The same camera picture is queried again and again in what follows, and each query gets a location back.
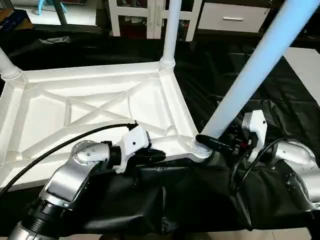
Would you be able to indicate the white plastic table top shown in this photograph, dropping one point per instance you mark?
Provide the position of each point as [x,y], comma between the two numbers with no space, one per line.
[75,105]

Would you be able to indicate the black mat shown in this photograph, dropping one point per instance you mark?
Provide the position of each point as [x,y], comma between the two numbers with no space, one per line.
[210,200]

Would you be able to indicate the white drawer unit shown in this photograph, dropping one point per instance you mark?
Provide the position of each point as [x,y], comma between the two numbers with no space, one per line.
[232,17]

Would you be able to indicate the white glass door cabinet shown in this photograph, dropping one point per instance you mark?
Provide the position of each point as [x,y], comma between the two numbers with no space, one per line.
[150,17]

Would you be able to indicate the blue box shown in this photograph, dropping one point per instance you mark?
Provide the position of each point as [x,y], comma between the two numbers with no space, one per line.
[15,19]

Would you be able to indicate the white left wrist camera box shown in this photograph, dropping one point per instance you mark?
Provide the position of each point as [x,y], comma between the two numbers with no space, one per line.
[134,145]

